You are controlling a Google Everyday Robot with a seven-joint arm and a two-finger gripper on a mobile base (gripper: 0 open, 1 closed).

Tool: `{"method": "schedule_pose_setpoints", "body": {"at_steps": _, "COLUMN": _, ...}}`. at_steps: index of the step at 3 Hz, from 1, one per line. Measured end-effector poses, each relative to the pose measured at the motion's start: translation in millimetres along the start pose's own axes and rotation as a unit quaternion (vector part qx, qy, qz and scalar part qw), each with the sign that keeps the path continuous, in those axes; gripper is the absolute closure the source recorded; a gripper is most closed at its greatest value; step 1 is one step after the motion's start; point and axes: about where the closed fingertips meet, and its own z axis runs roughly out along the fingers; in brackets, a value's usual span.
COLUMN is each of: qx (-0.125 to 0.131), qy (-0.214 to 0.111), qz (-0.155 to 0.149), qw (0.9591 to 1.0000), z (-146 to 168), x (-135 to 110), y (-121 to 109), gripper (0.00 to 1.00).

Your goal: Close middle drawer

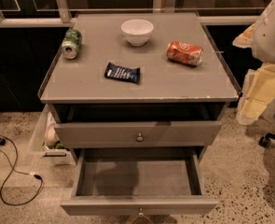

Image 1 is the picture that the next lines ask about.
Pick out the grey drawer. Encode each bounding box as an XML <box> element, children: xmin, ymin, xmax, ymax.
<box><xmin>61</xmin><ymin>147</ymin><xmax>217</xmax><ymax>216</ymax></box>
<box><xmin>55</xmin><ymin>121</ymin><xmax>221</xmax><ymax>148</ymax></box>

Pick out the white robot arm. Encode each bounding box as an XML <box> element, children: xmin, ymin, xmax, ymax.
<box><xmin>233</xmin><ymin>0</ymin><xmax>275</xmax><ymax>125</ymax></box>

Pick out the grey top drawer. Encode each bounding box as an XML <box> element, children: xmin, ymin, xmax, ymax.
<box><xmin>55</xmin><ymin>121</ymin><xmax>221</xmax><ymax>148</ymax></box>

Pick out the grey drawer cabinet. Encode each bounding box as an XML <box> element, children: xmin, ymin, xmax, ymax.
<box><xmin>39</xmin><ymin>13</ymin><xmax>239</xmax><ymax>156</ymax></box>

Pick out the black chair base leg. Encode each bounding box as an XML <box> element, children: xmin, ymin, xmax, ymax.
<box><xmin>258</xmin><ymin>133</ymin><xmax>275</xmax><ymax>148</ymax></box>

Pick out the orange soda can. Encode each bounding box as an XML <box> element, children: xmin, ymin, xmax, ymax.
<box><xmin>167</xmin><ymin>41</ymin><xmax>203</xmax><ymax>66</ymax></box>

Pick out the dark blue snack packet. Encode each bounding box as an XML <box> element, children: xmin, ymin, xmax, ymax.
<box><xmin>104</xmin><ymin>63</ymin><xmax>140</xmax><ymax>84</ymax></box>

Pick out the white ceramic bowl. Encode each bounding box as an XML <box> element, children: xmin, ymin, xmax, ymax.
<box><xmin>121</xmin><ymin>19</ymin><xmax>154</xmax><ymax>47</ymax></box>

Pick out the green soda can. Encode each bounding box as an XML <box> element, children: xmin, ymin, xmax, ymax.
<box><xmin>62</xmin><ymin>29</ymin><xmax>82</xmax><ymax>60</ymax></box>

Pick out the clear plastic storage bin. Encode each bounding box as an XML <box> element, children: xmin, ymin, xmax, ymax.
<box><xmin>29</xmin><ymin>105</ymin><xmax>74</xmax><ymax>165</ymax></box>

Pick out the black floor cable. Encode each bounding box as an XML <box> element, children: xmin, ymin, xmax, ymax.
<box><xmin>0</xmin><ymin>132</ymin><xmax>45</xmax><ymax>207</ymax></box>

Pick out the metal window railing frame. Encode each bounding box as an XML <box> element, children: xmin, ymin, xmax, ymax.
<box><xmin>0</xmin><ymin>0</ymin><xmax>271</xmax><ymax>27</ymax></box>

